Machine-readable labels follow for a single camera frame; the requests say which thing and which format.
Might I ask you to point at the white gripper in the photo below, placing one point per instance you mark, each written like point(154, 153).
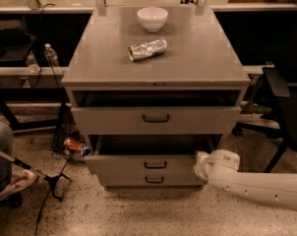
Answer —
point(201, 166)

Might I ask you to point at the grey drawer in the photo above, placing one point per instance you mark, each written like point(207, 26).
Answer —
point(155, 120)
point(149, 180)
point(133, 154)

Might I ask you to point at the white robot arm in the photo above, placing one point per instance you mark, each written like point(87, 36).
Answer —
point(220, 170)

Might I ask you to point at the grey drawer cabinet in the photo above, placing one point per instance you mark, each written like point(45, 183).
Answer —
point(198, 68)

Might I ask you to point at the black office chair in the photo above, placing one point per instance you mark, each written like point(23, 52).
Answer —
point(281, 82)

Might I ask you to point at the white ceramic bowl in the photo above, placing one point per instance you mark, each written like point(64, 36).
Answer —
point(152, 19)

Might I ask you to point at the black grabber stick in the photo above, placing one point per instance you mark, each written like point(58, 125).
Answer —
point(52, 181)

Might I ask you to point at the clear plastic water bottle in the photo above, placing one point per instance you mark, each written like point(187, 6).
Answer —
point(51, 55)

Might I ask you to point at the white orange sneaker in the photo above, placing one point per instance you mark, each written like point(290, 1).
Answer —
point(19, 182)

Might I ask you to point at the black table stand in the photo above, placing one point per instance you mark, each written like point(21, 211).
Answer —
point(34, 95)

